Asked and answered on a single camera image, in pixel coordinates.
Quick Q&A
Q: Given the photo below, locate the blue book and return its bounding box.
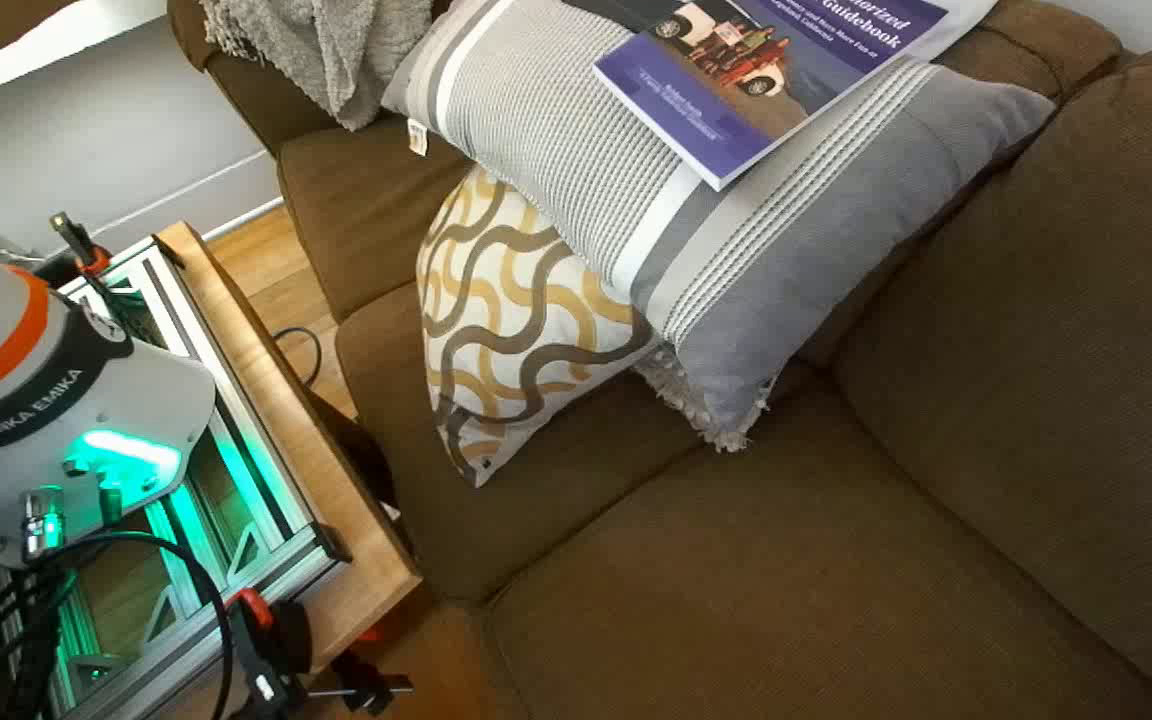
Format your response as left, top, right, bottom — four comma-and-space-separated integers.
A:
591, 0, 1001, 197

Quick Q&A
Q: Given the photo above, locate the brown fabric sofa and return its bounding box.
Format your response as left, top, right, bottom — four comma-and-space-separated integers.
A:
167, 0, 1152, 720

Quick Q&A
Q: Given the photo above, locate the beige wave pattern pillow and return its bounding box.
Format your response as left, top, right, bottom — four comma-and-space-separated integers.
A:
411, 162, 660, 490

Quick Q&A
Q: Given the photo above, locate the grey striped pillow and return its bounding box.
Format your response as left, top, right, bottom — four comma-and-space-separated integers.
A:
378, 0, 1061, 454

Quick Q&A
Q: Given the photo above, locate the wooden side table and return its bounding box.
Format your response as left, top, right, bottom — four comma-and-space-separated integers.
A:
150, 214, 429, 686

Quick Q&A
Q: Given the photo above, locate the light grey towel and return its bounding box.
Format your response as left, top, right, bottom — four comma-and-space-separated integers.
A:
195, 0, 435, 136

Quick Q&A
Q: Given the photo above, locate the white shelf board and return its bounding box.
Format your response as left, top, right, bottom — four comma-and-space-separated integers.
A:
0, 0, 174, 119

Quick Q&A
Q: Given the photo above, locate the thin black cable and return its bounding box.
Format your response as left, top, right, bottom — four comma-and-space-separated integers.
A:
267, 322, 329, 391

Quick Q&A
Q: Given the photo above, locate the aluminium profile frame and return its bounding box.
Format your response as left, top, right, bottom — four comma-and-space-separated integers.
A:
48, 235, 356, 720

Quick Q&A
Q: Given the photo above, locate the orange handled black clamp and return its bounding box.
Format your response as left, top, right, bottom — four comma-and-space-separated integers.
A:
45, 207, 118, 287
220, 584, 417, 720

